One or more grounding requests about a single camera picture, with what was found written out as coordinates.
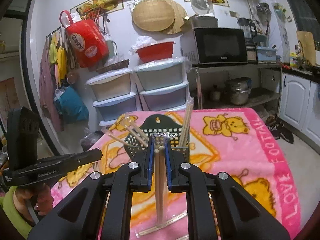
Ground green sleeve forearm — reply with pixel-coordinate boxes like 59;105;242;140
1;186;33;239

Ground wooden cutting board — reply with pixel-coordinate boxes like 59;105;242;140
296;31;316;66

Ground round bamboo tray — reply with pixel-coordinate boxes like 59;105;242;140
132;0;175;32

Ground black blender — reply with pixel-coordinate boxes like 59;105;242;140
238;17;257;40

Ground person's left hand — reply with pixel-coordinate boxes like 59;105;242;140
13;184;53;220

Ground drawer storage tower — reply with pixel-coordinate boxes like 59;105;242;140
85;68;141;126
132;56;191;111

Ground stainless steel pots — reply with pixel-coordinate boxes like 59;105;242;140
225;77;252;106

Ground metal shelf rack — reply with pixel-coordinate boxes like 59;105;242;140
191;66;280;109

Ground wicker basket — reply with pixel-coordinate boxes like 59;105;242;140
96;59;129;74

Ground pink cartoon blanket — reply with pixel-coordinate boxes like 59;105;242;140
49;107;302;240

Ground right drawer storage tower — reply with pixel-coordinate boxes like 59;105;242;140
132;56;191;111

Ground glass pot lid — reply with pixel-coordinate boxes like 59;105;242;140
190;0;213;15

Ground blue hanging bag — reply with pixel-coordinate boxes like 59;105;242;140
54;86;89;124

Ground dark window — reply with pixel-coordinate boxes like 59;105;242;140
288;0;319;42

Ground food picture left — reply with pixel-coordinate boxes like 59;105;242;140
70;0;124;20

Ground green plastic utensil basket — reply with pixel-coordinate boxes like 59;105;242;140
124;114;190;161

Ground white kitchen cabinets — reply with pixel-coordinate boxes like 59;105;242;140
279;73;319;145

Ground red plastic basin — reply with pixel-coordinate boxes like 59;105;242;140
136;41;175;63

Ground left drawer storage tower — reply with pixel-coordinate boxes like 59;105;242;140
85;68;141;126

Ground black microwave oven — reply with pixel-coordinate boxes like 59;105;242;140
180;28;247;65

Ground red hanging bag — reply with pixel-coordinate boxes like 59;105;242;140
59;10;109;68

